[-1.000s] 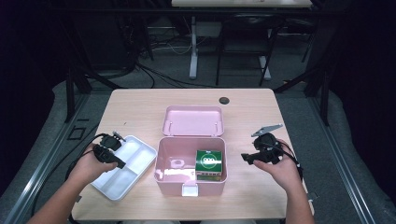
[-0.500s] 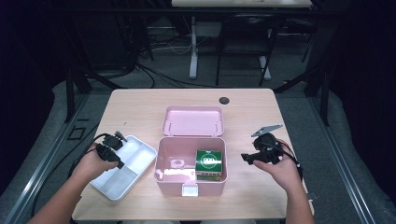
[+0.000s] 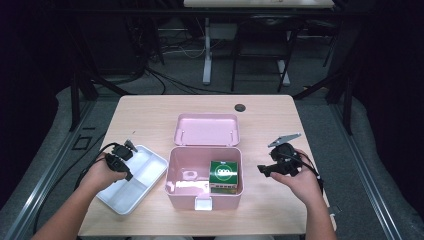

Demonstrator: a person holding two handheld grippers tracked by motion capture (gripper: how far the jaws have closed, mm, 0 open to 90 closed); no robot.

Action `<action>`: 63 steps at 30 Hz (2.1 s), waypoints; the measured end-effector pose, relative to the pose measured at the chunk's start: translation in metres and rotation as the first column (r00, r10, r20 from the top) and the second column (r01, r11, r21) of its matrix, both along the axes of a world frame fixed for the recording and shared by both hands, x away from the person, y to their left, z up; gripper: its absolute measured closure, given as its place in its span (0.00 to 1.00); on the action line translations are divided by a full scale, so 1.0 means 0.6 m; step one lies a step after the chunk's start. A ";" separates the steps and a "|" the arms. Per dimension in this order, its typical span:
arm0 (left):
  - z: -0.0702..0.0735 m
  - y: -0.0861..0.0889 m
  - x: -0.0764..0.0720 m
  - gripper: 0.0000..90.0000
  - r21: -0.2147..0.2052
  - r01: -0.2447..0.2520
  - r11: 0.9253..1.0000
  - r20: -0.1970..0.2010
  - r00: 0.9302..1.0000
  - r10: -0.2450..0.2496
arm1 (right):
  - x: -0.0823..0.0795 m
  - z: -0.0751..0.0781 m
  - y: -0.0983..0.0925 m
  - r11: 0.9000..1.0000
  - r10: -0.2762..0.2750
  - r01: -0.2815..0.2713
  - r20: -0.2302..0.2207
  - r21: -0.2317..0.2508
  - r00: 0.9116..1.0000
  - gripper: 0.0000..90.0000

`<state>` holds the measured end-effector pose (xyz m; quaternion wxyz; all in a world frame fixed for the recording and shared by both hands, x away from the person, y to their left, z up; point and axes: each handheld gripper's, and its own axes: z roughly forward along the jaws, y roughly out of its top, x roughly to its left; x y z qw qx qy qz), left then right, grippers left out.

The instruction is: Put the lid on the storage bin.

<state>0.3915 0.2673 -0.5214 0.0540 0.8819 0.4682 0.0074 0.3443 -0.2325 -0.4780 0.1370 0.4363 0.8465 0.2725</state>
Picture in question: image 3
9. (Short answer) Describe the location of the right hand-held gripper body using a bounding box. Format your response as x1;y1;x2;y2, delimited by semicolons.
267;133;303;177

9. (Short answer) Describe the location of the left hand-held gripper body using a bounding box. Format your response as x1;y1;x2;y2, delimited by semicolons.
104;139;138;171

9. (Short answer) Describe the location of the white plastic tray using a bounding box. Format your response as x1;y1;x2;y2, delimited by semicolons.
96;144;169;216

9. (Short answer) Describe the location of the green and white carton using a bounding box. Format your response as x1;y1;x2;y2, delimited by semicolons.
208;160;240;195

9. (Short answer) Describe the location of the pink storage box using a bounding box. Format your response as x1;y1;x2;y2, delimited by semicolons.
164;113;245;212

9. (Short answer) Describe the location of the person's left hand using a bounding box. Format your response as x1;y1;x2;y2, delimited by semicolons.
79;152;128;195

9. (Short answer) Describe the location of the person's right hand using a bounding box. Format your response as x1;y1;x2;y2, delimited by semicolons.
269;148;323;205

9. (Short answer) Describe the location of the black metal stand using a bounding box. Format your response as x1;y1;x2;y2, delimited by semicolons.
68;71;134;133
293;64;355;136

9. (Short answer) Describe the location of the white desk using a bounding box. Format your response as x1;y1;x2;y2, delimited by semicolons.
183;0;335;86

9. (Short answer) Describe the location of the black chair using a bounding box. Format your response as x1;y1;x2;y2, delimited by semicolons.
230;14;304;94

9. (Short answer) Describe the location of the left hand-held gripper cable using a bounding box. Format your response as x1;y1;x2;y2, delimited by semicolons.
32;142;118;235

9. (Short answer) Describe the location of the hand-held gripper cable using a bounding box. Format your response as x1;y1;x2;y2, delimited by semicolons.
292;152;325;196
32;142;118;235

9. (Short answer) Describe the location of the right hand-held gripper cable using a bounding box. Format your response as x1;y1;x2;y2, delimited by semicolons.
292;152;325;196

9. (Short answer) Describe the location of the bundle of floor cables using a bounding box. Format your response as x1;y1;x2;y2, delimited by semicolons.
144;64;234;96

